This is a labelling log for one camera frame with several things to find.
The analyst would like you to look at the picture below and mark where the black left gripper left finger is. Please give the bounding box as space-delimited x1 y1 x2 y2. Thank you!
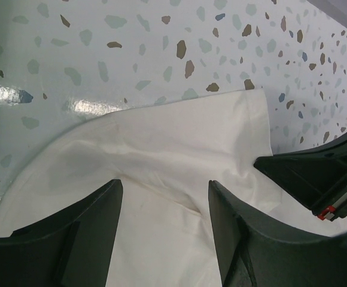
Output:
0 179 123 286

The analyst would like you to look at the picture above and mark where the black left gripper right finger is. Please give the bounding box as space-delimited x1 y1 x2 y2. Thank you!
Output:
208 181 347 286

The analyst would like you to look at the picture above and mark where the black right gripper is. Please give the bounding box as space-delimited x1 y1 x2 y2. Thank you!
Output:
254 132 347 221

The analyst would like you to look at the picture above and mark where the white printed t shirt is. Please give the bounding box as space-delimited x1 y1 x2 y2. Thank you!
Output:
0 88 282 287

